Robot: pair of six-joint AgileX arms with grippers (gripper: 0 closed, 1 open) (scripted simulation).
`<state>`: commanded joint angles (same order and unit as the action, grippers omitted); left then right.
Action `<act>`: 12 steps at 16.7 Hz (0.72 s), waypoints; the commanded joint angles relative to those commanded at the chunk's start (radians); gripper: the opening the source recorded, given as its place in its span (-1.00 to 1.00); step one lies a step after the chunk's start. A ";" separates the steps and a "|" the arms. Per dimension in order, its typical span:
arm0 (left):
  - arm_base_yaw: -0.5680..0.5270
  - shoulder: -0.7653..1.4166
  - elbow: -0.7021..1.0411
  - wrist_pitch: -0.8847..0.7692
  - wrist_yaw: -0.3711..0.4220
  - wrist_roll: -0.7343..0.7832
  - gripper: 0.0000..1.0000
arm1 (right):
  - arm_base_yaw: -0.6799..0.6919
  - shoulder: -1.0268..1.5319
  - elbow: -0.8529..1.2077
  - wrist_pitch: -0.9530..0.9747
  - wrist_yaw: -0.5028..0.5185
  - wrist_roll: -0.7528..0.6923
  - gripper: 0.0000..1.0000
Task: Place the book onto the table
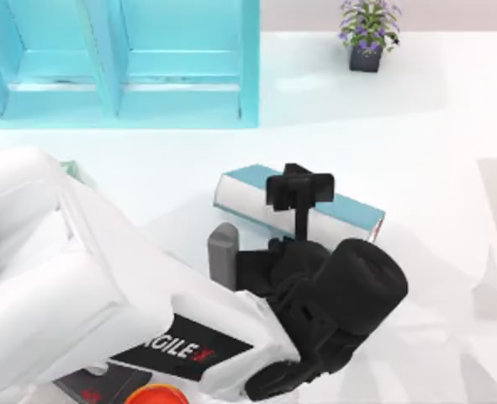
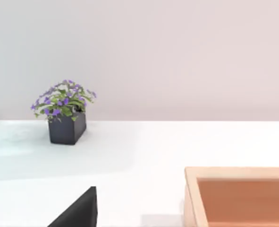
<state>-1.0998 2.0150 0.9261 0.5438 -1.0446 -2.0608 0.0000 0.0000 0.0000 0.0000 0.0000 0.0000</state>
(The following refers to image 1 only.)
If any orange round object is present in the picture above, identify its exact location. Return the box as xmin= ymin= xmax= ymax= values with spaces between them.
xmin=127 ymin=381 xmax=190 ymax=404

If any pale grey rounded box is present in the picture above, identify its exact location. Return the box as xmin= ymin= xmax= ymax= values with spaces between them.
xmin=207 ymin=222 xmax=241 ymax=292

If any light blue rack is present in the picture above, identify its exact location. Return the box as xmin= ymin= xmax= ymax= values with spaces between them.
xmin=0 ymin=0 xmax=261 ymax=130

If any purple flower plant pot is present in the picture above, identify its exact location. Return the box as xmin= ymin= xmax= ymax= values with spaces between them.
xmin=338 ymin=0 xmax=402 ymax=72

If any pale green object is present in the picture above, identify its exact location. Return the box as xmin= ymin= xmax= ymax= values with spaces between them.
xmin=57 ymin=159 xmax=93 ymax=186

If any teal and white book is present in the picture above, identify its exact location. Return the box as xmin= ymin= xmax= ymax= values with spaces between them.
xmin=213 ymin=164 xmax=387 ymax=244

